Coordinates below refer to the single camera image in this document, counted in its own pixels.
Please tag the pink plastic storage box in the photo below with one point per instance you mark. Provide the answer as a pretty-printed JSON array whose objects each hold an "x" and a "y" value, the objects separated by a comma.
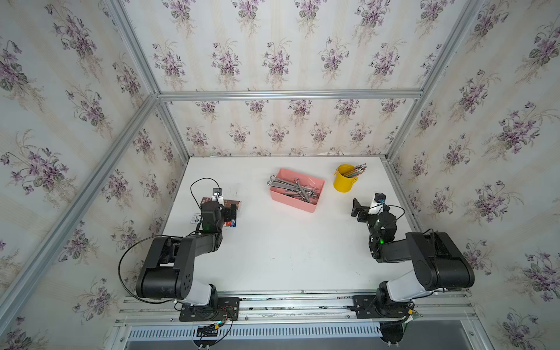
[{"x": 296, "y": 200}]

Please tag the large forged steel wrench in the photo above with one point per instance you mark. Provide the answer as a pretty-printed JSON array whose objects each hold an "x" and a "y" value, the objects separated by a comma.
[{"x": 276, "y": 182}]

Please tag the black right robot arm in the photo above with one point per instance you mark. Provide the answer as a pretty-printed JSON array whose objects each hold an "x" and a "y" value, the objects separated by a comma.
[{"x": 437, "y": 263}]

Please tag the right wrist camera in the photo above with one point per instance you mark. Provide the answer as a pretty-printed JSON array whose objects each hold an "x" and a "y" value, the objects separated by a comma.
[{"x": 377, "y": 204}]

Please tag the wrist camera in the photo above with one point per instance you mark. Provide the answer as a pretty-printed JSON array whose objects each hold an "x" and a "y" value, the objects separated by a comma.
[
  {"x": 217, "y": 194},
  {"x": 377, "y": 204}
]

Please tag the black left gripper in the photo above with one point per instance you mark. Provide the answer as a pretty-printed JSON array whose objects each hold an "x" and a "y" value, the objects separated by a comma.
[{"x": 227, "y": 216}]

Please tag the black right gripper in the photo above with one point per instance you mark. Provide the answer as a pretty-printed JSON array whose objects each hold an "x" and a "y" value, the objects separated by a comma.
[{"x": 356, "y": 208}]

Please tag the colored pencils bunch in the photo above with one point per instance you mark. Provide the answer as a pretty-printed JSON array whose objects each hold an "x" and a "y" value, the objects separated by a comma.
[{"x": 355, "y": 171}]

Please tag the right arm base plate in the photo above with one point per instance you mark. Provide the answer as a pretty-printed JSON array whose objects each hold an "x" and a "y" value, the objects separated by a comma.
[{"x": 373, "y": 307}]

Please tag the small circuit board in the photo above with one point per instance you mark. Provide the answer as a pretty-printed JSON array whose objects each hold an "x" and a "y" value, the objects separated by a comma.
[{"x": 207, "y": 331}]

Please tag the yellow pencil cup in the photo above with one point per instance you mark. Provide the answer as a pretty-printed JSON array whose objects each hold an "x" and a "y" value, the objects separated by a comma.
[{"x": 341, "y": 182}]

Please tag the red card package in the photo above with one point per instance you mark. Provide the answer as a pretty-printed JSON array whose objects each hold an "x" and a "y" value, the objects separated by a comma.
[{"x": 225, "y": 202}]

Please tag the aluminium rail frame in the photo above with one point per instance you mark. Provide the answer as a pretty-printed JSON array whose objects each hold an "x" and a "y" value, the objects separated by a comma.
[{"x": 291, "y": 315}]

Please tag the large combination wrench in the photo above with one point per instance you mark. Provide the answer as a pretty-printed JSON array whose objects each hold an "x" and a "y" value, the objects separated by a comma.
[{"x": 302, "y": 190}]

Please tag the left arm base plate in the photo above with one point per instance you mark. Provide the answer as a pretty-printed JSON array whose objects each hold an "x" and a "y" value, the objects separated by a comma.
[{"x": 223, "y": 309}]

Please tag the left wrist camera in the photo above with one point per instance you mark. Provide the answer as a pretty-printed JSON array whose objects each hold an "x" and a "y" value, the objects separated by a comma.
[{"x": 217, "y": 194}]

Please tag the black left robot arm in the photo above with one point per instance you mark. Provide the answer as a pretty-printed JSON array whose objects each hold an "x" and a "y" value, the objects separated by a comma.
[{"x": 168, "y": 271}]

